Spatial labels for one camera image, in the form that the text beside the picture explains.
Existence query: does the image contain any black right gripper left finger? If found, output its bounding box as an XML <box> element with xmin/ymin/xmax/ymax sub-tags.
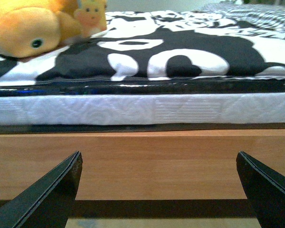
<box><xmin>0</xmin><ymin>152</ymin><xmax>82</xmax><ymax>228</ymax></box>

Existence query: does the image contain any black and white patterned blanket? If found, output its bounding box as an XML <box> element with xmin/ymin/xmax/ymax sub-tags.
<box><xmin>0</xmin><ymin>10</ymin><xmax>285</xmax><ymax>86</ymax></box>

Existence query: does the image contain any small yellow plush doll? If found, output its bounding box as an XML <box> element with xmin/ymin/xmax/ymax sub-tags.
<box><xmin>74</xmin><ymin>0</ymin><xmax>107</xmax><ymax>38</ymax></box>

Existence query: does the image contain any wooden bed frame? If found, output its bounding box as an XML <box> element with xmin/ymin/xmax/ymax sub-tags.
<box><xmin>0</xmin><ymin>129</ymin><xmax>285</xmax><ymax>200</ymax></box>

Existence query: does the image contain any striped grey white pillow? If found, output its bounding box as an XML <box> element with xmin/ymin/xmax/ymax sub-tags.
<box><xmin>198</xmin><ymin>1</ymin><xmax>285</xmax><ymax>33</ymax></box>

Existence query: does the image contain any white quilted mattress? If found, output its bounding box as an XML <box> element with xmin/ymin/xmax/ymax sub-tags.
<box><xmin>0</xmin><ymin>93</ymin><xmax>285</xmax><ymax>125</ymax></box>

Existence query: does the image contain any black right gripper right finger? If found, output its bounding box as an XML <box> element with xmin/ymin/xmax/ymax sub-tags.
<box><xmin>236</xmin><ymin>152</ymin><xmax>285</xmax><ymax>228</ymax></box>

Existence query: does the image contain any orange plush dinosaur toy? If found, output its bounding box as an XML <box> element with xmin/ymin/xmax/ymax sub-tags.
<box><xmin>0</xmin><ymin>0</ymin><xmax>81</xmax><ymax>58</ymax></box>

